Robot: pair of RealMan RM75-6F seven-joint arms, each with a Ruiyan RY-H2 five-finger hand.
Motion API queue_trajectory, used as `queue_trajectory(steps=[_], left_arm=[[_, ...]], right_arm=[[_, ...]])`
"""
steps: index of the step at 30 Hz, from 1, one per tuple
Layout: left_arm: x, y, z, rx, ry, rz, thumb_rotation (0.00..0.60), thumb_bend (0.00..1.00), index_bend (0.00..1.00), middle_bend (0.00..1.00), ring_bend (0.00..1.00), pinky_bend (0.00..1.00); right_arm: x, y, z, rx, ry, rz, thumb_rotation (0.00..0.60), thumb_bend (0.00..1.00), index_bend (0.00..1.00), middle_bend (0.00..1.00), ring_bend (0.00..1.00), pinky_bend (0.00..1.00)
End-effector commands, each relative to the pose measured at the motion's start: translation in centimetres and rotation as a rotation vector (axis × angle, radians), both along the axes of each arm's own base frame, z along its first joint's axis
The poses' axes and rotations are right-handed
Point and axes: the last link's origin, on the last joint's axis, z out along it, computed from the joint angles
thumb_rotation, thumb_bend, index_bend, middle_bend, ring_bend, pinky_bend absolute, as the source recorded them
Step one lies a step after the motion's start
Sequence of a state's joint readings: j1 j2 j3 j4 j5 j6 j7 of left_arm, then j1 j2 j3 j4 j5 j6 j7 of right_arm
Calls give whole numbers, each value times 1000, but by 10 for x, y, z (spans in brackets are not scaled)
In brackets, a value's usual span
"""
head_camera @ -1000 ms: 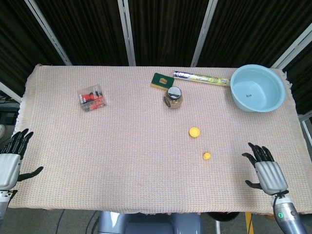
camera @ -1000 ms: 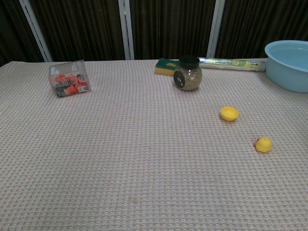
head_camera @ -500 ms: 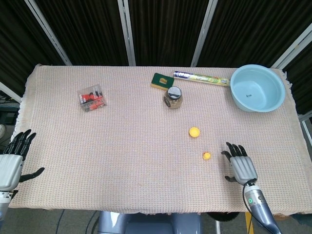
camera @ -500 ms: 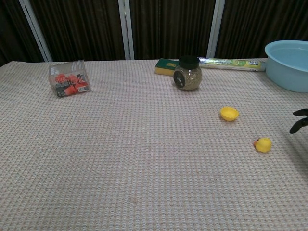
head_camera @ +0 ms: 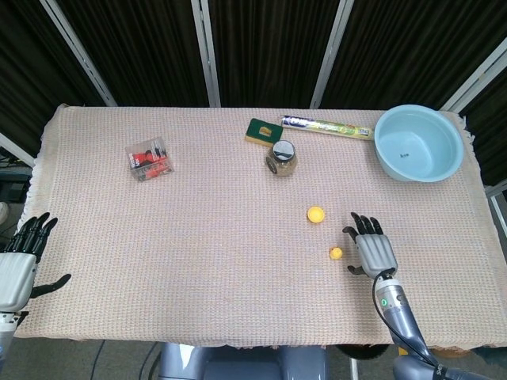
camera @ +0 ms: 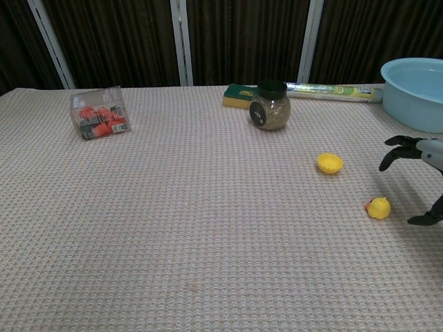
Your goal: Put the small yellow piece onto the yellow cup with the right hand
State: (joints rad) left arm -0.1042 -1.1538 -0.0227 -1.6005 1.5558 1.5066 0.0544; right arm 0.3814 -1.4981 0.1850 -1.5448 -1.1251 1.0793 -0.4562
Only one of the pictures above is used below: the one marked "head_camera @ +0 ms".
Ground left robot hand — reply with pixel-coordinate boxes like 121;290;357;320
0;212;72;313

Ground light blue plastic bowl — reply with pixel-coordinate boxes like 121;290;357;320
373;104;465;184

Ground long cling wrap box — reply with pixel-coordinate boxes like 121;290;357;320
280;114;375;141

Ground beige woven tablecloth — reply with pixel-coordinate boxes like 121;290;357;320
13;103;501;352

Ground white partition post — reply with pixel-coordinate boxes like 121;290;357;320
190;0;222;108
310;0;355;108
39;0;118;107
438;37;507;114

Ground grey robot torso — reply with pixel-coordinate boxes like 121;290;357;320
158;342;330;380

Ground glass jar with black lid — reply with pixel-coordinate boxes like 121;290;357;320
265;139;298;177

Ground white metal frame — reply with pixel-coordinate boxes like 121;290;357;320
483;183;507;238

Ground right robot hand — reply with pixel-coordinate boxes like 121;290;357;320
342;212;398;278

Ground green and yellow sponge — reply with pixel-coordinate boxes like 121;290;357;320
244;117;285;148

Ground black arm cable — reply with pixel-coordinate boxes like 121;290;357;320
371;271;440;367

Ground clear box with red items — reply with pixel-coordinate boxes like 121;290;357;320
124;135;175;183

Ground black pleated curtain panel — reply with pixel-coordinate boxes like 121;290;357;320
55;0;211;107
0;0;109;159
208;0;342;108
320;0;507;110

